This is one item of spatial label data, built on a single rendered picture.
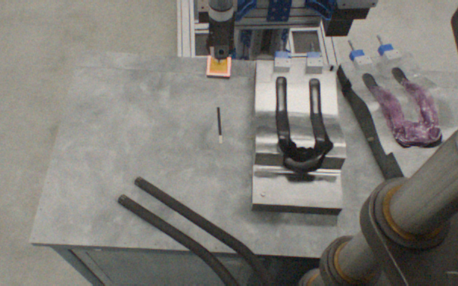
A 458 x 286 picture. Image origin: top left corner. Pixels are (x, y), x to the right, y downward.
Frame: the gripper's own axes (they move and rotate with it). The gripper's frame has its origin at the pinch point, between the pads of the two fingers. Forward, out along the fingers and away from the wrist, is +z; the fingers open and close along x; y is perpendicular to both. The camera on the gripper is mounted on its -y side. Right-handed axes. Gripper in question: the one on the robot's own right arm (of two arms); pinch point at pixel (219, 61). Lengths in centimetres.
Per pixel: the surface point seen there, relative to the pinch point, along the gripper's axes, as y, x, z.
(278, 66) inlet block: -6.3, -19.4, -7.1
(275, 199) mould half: -50, -19, -1
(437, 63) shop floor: 77, -126, 85
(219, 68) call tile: -2.0, -0.2, 1.2
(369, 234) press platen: -81, -22, -67
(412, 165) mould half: -39, -58, -6
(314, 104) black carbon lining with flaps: -17.7, -31.4, -3.2
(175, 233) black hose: -62, 9, -2
